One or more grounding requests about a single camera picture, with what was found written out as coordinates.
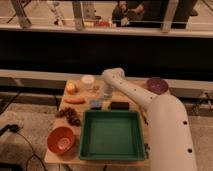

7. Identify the small metal cookie cutter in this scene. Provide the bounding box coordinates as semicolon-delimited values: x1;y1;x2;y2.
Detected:
144;143;149;159

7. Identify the orange carrot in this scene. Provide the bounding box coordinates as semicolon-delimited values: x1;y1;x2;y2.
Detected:
64;98;85;104

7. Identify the orange bowl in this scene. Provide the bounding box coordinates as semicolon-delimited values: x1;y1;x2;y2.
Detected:
47;127;75;155

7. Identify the blue sponge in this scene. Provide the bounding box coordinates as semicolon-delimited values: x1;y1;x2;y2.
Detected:
90;100;102;110

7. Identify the bunch of dark grapes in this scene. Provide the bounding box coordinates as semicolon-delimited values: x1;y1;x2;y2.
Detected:
55;107;81;126

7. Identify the seated person in background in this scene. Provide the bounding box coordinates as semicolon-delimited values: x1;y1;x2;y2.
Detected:
111;1;146;27

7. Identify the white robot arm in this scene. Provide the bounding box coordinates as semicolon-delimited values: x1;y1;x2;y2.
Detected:
101;68;198;171

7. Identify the black cable on floor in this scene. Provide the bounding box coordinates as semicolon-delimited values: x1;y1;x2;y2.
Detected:
0;123;48;171

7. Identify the green plastic tray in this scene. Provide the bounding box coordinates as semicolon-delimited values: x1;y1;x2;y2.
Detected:
79;110;146;161

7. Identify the black sponge block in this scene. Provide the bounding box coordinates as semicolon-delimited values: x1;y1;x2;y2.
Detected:
109;102;129;110

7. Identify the purple plate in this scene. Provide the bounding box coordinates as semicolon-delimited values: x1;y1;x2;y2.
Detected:
146;77;169;95

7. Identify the white cup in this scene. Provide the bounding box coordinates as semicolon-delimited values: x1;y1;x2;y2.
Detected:
81;75;95;91

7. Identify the yellow banana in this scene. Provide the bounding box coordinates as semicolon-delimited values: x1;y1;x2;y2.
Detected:
140;108;149;125

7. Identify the yellow apple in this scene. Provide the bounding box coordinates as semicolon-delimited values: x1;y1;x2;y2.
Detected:
66;82;77;94

